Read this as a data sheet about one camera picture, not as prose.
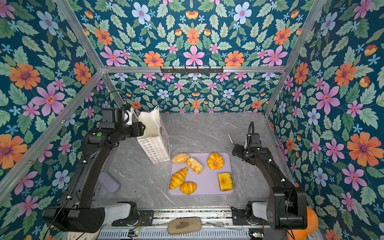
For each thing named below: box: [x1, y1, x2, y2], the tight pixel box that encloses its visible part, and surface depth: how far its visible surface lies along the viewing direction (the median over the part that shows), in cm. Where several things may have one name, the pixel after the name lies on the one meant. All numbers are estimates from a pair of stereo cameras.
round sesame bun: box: [171, 153, 190, 164], surface depth 92 cm
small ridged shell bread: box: [179, 181, 197, 195], surface depth 82 cm
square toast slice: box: [218, 172, 234, 192], surface depth 83 cm
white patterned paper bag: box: [137, 105, 171, 164], surface depth 83 cm
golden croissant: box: [169, 167, 189, 190], surface depth 85 cm
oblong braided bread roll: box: [186, 157, 204, 175], surface depth 89 cm
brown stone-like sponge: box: [167, 217, 202, 235], surface depth 70 cm
